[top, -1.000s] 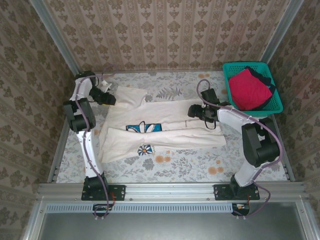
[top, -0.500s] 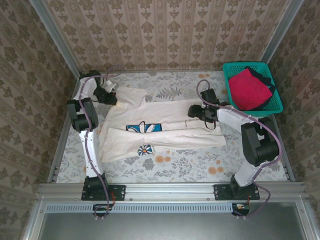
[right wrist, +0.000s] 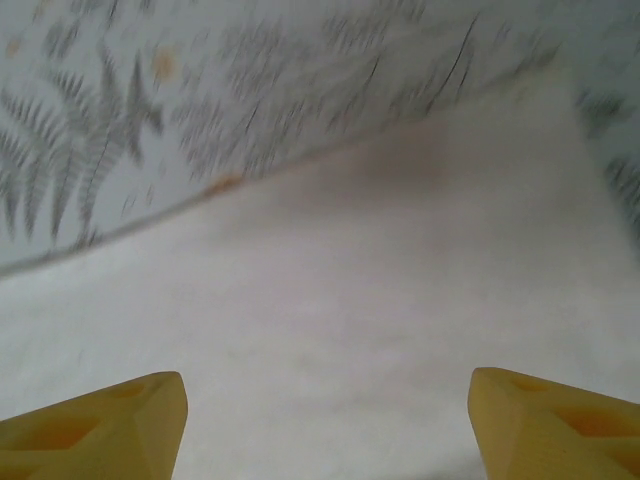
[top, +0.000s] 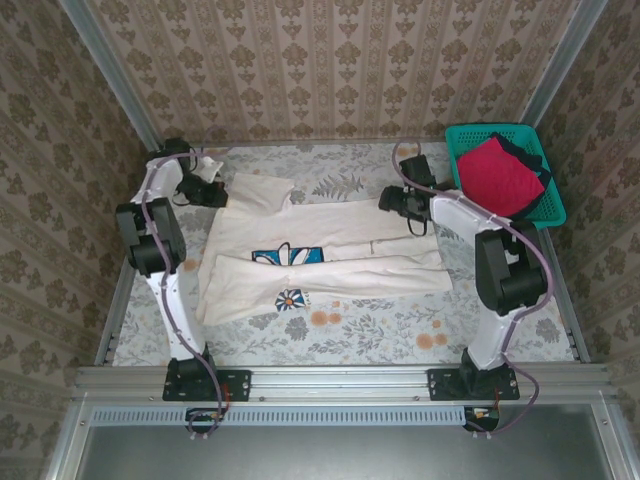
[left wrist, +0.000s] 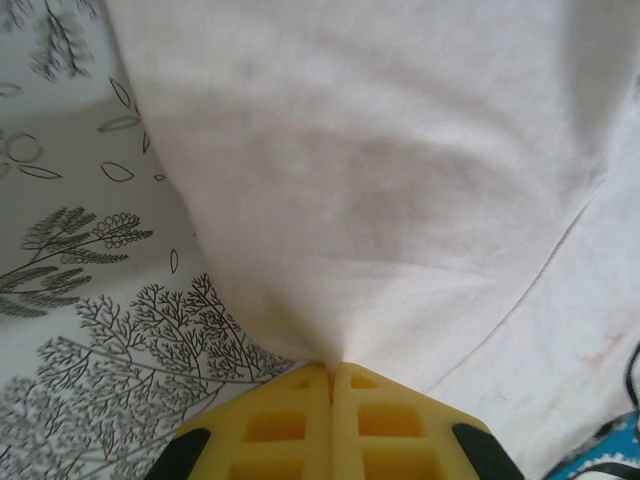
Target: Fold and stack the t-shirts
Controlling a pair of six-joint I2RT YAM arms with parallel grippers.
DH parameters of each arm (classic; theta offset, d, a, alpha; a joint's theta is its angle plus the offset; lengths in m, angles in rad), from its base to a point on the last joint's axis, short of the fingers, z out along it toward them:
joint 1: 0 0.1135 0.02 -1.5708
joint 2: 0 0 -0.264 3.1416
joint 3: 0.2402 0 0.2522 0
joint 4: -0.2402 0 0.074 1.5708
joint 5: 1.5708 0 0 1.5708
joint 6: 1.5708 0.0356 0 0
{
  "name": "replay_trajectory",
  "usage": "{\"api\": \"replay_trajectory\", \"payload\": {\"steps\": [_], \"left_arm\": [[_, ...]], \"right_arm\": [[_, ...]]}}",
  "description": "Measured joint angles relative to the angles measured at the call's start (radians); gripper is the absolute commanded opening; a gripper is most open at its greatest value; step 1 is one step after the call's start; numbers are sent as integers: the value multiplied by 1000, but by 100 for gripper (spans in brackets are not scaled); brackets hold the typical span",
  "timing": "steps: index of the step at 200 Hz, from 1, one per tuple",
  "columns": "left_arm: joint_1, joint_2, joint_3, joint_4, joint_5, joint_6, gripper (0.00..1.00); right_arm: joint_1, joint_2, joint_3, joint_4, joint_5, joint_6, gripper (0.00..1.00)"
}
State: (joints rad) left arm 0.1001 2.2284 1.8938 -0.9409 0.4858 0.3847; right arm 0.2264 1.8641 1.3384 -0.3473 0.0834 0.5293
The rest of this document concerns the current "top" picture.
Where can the white t-shirt with daisy print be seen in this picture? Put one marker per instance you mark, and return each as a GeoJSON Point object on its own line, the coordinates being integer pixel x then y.
{"type": "Point", "coordinates": [350, 225]}

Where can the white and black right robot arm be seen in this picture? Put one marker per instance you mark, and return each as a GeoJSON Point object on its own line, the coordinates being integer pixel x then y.
{"type": "Point", "coordinates": [492, 340]}

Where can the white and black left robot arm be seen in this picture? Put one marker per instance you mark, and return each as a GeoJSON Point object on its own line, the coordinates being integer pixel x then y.
{"type": "Point", "coordinates": [175, 310]}

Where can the teal plastic basket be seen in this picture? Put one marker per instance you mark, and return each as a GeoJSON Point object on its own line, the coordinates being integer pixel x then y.
{"type": "Point", "coordinates": [470, 137]}

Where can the red folded t-shirt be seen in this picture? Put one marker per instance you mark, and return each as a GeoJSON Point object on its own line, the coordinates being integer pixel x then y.
{"type": "Point", "coordinates": [495, 175]}

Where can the dark folded t-shirt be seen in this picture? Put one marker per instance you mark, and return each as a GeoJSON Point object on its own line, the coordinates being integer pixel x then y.
{"type": "Point", "coordinates": [531, 156]}

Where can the floral grey tablecloth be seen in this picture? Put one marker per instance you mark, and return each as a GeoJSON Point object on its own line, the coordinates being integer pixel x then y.
{"type": "Point", "coordinates": [350, 340]}

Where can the grey metal panel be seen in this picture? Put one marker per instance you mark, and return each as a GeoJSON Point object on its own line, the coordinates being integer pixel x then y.
{"type": "Point", "coordinates": [325, 455]}

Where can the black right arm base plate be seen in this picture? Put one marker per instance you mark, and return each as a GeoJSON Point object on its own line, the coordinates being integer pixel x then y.
{"type": "Point", "coordinates": [442, 385]}

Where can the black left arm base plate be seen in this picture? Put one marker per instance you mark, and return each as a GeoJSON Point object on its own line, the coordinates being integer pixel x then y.
{"type": "Point", "coordinates": [235, 385]}

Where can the aluminium profile frame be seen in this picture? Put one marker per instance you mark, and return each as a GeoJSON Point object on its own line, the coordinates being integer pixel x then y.
{"type": "Point", "coordinates": [325, 382]}

